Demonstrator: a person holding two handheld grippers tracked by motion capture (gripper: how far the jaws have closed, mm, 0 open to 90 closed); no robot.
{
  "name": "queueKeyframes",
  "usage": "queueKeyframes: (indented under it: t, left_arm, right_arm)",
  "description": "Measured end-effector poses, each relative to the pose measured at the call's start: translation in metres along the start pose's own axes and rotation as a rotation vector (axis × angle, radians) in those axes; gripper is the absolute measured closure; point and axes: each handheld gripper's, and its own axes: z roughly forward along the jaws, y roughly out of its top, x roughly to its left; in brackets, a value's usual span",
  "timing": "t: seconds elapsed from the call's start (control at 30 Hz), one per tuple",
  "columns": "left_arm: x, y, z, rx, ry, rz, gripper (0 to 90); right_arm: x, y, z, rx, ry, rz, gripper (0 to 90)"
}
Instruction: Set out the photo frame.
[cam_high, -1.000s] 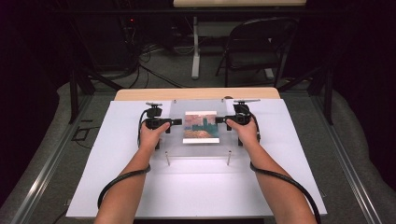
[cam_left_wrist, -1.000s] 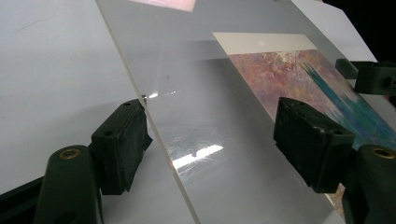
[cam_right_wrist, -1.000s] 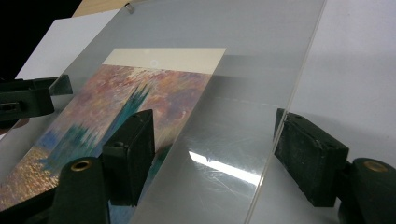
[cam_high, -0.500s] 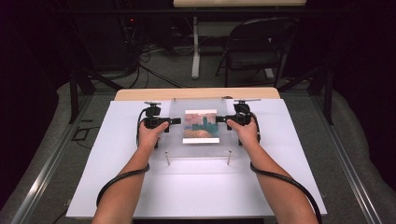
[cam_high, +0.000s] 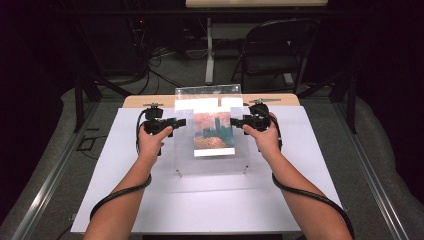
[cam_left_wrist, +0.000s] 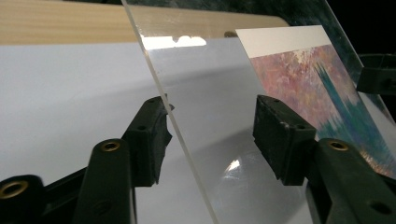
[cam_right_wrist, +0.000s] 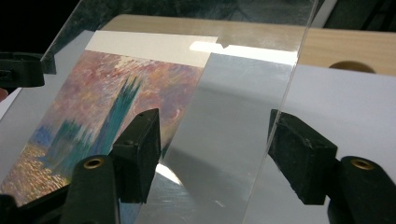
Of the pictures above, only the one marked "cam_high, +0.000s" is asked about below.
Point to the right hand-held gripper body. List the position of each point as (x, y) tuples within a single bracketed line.
[(258, 118)]

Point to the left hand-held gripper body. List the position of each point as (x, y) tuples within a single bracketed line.
[(154, 124)]

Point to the painting print card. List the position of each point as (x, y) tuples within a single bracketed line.
[(214, 133)]

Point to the small metal standoff screw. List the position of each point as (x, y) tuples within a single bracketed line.
[(246, 169), (178, 173)]

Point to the clear acrylic photo frame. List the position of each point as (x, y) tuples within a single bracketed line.
[(213, 165)]

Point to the person's left hand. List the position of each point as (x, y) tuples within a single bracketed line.
[(151, 146)]

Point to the person's right hand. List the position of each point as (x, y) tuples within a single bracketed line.
[(268, 143)]

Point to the wooden table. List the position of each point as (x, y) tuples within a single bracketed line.
[(133, 101)]

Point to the black folding chair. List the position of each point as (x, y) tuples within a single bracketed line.
[(270, 63)]

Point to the white table leg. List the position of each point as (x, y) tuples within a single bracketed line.
[(209, 50)]

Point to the black metal stand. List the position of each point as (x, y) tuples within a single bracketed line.
[(350, 100), (79, 100)]

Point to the dark computer tower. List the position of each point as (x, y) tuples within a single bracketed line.
[(137, 40)]

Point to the white table board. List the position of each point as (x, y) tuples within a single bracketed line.
[(206, 206)]

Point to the light wooden background tabletop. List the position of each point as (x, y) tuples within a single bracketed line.
[(256, 3)]

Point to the aluminium floor rail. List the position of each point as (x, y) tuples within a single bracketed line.
[(370, 173), (50, 180)]

